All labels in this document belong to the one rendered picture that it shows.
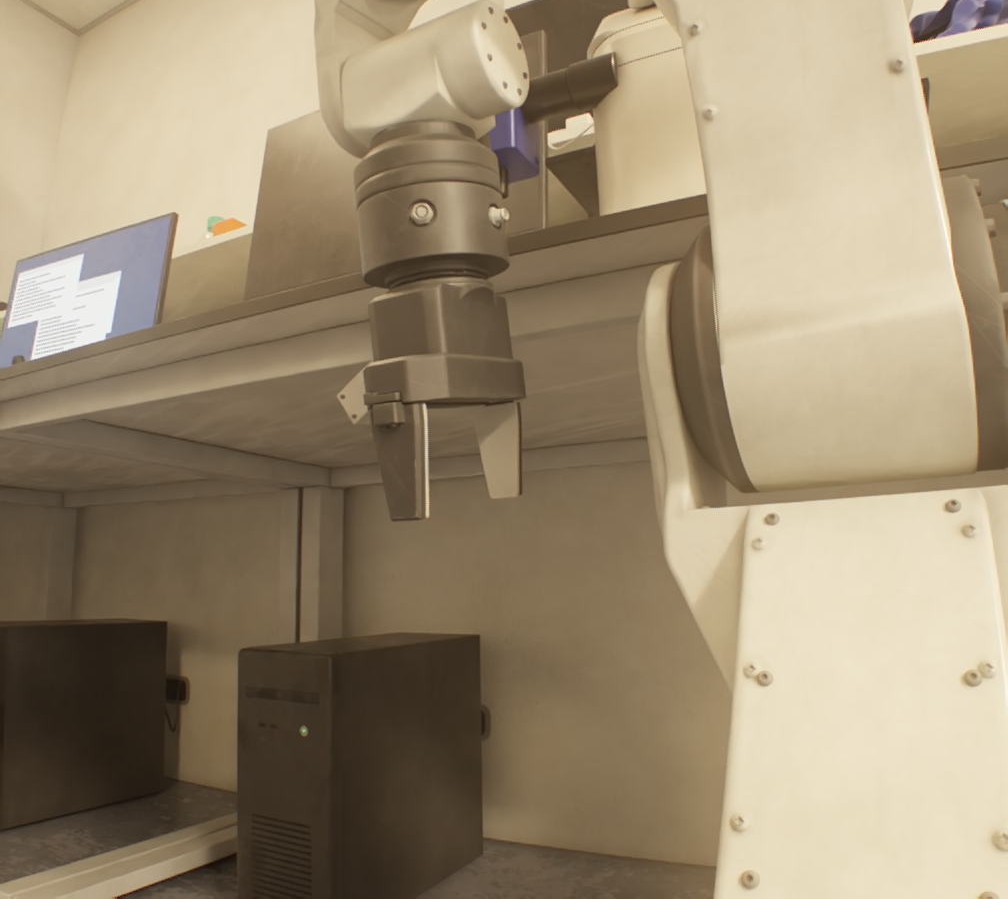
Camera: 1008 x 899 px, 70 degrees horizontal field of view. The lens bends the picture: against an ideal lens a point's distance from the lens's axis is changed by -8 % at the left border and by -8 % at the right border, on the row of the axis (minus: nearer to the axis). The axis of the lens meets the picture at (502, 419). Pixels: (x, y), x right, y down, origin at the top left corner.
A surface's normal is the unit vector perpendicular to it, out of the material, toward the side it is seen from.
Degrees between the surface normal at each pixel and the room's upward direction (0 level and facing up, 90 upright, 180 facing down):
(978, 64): 180
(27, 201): 90
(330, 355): 90
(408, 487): 101
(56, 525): 90
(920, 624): 60
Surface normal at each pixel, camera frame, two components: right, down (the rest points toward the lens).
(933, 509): -0.43, -0.64
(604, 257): 0.02, 0.98
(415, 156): -0.04, -0.02
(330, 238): -0.45, -0.25
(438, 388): 0.28, -0.06
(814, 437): -0.29, 0.66
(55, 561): 0.89, -0.11
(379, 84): -0.48, 0.03
